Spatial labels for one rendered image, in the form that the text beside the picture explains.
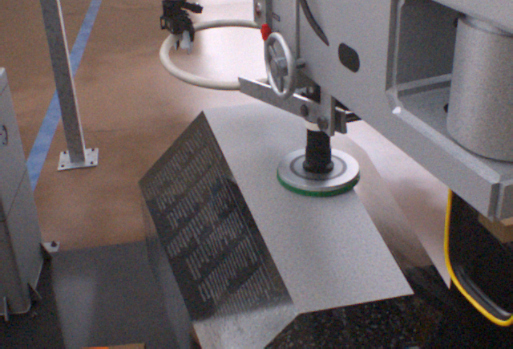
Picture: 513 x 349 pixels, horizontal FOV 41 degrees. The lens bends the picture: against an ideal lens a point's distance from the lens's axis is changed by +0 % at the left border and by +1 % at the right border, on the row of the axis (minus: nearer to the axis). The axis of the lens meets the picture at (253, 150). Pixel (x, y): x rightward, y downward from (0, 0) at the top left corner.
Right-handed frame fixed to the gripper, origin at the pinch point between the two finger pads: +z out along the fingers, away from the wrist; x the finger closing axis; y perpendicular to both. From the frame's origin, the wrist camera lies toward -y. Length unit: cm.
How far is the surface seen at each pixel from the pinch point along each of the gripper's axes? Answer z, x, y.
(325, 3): -56, 89, 51
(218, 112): 5.4, 32.4, 19.7
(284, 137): 3, 60, 22
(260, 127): 4, 50, 21
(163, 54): -7.5, 8.8, 18.7
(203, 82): -6.6, 30.3, 23.4
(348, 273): -5, 107, 66
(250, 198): -1, 72, 54
